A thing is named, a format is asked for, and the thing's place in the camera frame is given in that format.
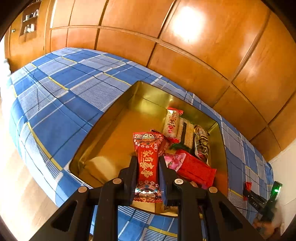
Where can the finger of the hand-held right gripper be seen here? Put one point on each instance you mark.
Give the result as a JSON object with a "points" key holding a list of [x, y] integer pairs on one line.
{"points": [[256, 199]]}

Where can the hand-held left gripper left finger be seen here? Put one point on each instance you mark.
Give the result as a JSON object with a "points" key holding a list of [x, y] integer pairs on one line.
{"points": [[133, 180]]}

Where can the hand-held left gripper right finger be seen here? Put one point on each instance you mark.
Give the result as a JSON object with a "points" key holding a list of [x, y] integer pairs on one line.
{"points": [[163, 183]]}

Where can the small red snack packet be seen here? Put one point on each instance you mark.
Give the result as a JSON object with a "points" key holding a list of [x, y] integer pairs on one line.
{"points": [[248, 186]]}

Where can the pink white candy packet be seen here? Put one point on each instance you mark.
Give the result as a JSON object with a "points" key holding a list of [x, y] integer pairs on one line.
{"points": [[172, 161]]}

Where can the red ornate snack bar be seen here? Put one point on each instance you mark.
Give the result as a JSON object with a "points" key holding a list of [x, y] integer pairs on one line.
{"points": [[148, 160]]}

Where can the large red packet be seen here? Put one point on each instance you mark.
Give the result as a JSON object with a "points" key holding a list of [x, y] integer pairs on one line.
{"points": [[196, 169]]}

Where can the dark tin box gold inside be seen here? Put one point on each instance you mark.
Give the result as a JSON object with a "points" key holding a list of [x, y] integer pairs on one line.
{"points": [[115, 134]]}

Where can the clear biscuit stick packet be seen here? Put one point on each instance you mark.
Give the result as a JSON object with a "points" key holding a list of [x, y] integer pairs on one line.
{"points": [[187, 133]]}

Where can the dark bread packet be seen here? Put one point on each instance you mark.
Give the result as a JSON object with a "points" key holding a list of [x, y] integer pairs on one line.
{"points": [[202, 143]]}

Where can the squirrel print sesame bar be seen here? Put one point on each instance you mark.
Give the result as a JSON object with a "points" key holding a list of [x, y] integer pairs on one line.
{"points": [[172, 122]]}

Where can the person's right hand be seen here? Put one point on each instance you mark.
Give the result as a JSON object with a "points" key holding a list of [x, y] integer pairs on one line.
{"points": [[268, 229]]}

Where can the blue plaid bed sheet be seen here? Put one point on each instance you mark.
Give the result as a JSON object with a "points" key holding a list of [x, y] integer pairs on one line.
{"points": [[57, 104]]}

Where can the wooden wardrobe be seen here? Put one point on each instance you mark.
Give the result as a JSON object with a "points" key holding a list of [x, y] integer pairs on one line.
{"points": [[208, 58]]}

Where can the wooden shelf with bottles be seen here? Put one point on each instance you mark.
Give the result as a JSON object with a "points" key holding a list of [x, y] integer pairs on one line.
{"points": [[30, 23]]}

